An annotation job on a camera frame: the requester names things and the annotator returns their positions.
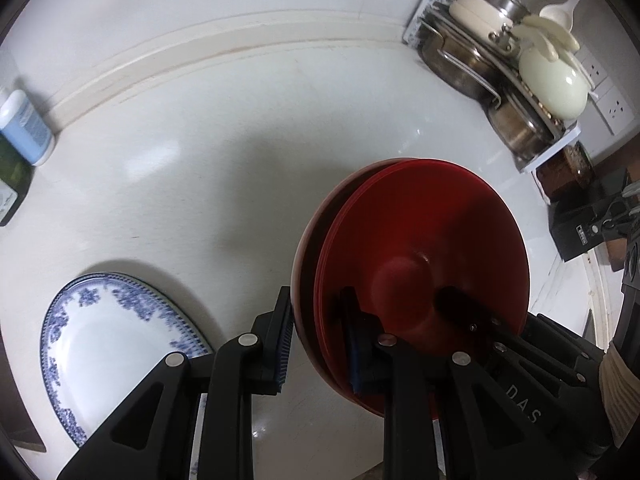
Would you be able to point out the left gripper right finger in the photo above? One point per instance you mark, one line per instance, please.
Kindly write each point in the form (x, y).
(381, 364)

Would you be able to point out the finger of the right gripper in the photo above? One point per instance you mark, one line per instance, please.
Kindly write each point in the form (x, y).
(469, 325)
(560, 345)

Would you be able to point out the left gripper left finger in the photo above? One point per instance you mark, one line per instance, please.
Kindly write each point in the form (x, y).
(193, 415)

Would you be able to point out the blue white plate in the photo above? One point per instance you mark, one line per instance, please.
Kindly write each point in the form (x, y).
(101, 335)

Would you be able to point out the red black bowl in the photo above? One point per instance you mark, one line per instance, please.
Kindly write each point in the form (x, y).
(415, 227)

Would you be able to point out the pink bowl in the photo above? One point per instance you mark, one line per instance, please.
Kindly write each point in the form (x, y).
(306, 262)

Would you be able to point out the person right hand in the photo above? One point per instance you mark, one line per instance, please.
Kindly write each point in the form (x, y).
(620, 391)

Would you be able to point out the black knife block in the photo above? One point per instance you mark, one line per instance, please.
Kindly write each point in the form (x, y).
(583, 219)

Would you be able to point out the brown glass jar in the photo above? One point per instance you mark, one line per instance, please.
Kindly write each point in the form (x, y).
(565, 172)

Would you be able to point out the steel pot lower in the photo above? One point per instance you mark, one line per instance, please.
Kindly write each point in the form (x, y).
(519, 127)

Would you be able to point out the steel pot upper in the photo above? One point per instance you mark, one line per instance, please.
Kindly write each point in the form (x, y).
(457, 62)

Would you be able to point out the cream ceramic pot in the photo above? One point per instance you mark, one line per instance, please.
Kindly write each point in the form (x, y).
(548, 66)

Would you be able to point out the green dish soap bottle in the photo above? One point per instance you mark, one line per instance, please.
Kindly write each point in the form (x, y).
(16, 177)

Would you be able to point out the white enamel pot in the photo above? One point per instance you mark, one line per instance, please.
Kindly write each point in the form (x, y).
(487, 24)

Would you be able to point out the white rice spoon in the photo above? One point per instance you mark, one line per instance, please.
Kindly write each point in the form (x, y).
(560, 13)

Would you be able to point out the white blue pump bottle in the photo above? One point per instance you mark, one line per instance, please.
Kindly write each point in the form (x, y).
(24, 128)

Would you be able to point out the white pot rack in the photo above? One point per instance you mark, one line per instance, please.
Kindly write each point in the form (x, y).
(511, 79)

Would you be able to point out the wall power outlets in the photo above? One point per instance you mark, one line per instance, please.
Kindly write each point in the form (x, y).
(611, 104)

